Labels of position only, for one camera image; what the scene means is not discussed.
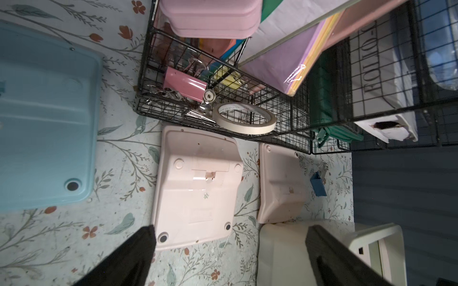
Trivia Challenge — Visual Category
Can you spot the coloured paper pack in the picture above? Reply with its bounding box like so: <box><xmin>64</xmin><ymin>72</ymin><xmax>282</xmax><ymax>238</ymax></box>
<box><xmin>239</xmin><ymin>0</ymin><xmax>356</xmax><ymax>97</ymax></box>

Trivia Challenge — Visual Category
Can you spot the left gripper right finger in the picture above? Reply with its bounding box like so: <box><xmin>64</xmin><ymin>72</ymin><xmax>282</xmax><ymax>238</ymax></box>
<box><xmin>305</xmin><ymin>225</ymin><xmax>390</xmax><ymax>286</ymax></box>

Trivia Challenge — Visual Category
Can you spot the pink case in organizer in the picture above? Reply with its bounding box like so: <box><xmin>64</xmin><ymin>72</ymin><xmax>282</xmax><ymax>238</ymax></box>
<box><xmin>159</xmin><ymin>0</ymin><xmax>263</xmax><ymax>39</ymax></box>

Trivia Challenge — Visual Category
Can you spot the light blue calculator upper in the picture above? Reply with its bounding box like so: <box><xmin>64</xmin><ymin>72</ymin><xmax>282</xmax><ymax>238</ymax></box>
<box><xmin>1</xmin><ymin>21</ymin><xmax>103</xmax><ymax>212</ymax></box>

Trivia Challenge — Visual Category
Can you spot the beige plastic storage box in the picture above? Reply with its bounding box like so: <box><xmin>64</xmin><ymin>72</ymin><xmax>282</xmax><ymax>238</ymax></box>
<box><xmin>256</xmin><ymin>220</ymin><xmax>407</xmax><ymax>286</ymax></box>

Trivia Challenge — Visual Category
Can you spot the pink calculator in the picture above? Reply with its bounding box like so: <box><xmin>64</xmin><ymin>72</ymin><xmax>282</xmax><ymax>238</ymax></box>
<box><xmin>257</xmin><ymin>143</ymin><xmax>308</xmax><ymax>224</ymax></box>
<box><xmin>151</xmin><ymin>125</ymin><xmax>243</xmax><ymax>251</ymax></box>

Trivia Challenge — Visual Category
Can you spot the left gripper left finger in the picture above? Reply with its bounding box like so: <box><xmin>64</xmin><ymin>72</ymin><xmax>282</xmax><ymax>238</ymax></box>
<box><xmin>75</xmin><ymin>225</ymin><xmax>156</xmax><ymax>286</ymax></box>

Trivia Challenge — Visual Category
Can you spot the black wire desk organizer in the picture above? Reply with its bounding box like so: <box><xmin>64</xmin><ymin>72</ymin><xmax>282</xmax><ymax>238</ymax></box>
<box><xmin>135</xmin><ymin>1</ymin><xmax>458</xmax><ymax>154</ymax></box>

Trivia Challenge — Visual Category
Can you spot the white folio box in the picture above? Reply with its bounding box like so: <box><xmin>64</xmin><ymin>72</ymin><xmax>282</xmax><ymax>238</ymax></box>
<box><xmin>349</xmin><ymin>14</ymin><xmax>418</xmax><ymax>143</ymax></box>

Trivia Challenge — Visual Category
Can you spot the beige masking tape roll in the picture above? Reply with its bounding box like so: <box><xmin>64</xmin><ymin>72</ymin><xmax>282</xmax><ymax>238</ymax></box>
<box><xmin>212</xmin><ymin>102</ymin><xmax>277</xmax><ymax>135</ymax></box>

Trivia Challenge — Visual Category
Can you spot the blue binder clip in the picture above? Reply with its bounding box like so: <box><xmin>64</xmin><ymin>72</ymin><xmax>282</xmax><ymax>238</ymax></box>
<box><xmin>310</xmin><ymin>163</ymin><xmax>329</xmax><ymax>197</ymax></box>

